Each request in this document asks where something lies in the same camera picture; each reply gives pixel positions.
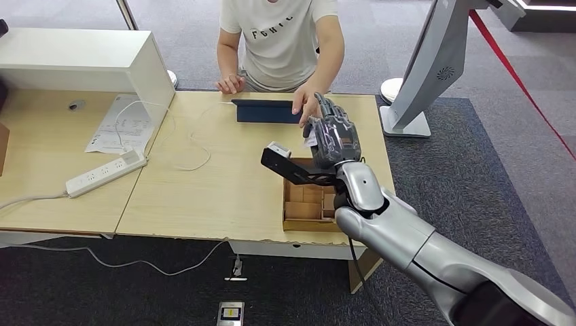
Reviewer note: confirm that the white round stand base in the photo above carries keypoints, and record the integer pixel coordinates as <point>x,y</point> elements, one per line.
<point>389,90</point>
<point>172,79</point>

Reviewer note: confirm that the white ID card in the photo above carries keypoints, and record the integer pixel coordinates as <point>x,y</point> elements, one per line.
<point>311,139</point>

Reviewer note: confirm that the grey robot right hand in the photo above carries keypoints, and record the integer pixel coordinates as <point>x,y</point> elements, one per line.
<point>337,139</point>

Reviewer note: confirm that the red floor tape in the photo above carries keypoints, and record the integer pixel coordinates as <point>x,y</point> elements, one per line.
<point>509,69</point>

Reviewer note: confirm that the brown cardboard box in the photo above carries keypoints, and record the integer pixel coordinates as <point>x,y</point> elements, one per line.
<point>2,148</point>

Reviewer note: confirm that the person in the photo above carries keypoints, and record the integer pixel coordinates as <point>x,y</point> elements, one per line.
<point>279,45</point>

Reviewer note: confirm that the silver floor socket box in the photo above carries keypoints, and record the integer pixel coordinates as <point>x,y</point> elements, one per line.
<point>230,314</point>

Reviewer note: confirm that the person's right forearm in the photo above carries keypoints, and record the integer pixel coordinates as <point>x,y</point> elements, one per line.
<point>228,56</point>

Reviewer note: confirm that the printed paper sheet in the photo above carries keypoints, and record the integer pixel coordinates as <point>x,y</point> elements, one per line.
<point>131,130</point>

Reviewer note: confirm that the person's left hand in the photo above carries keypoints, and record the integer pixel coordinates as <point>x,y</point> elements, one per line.
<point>306,101</point>

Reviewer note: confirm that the metal pole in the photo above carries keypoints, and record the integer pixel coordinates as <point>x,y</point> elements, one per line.
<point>127,14</point>

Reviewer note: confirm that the white floor plug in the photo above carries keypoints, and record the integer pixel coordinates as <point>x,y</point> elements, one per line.
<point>236,269</point>

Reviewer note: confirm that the grey desk grommet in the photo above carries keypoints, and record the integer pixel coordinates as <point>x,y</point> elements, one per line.
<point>75,105</point>

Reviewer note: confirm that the white counter shelf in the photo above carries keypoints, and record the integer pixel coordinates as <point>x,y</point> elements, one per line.
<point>72,54</point>

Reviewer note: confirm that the light wood desk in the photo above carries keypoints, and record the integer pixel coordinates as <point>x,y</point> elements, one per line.
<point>216,193</point>
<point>40,148</point>

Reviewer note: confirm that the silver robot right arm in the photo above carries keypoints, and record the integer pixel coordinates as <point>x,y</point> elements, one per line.
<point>405,238</point>

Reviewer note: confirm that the wooden compartment box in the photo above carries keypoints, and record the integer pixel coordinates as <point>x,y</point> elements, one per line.
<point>306,224</point>

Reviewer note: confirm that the black platform with white edge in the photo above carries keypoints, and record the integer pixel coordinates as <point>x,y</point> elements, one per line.
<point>550,22</point>

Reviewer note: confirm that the small black object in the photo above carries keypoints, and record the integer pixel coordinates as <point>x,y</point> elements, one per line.
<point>2,28</point>

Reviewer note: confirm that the white power strip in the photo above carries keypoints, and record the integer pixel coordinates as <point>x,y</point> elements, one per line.
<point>104,173</point>

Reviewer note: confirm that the dark blue tablet case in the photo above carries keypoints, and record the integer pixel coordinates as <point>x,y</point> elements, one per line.
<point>265,114</point>

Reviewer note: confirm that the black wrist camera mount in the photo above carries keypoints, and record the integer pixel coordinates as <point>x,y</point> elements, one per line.
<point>292,171</point>

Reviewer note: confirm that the person's right hand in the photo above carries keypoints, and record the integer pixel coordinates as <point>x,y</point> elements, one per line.
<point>230,84</point>

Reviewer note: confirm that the person's left forearm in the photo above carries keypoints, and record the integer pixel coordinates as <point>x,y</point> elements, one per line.
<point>328,58</point>

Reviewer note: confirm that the grey kiosk stand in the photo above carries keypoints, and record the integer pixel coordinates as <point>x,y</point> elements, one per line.
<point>433,63</point>

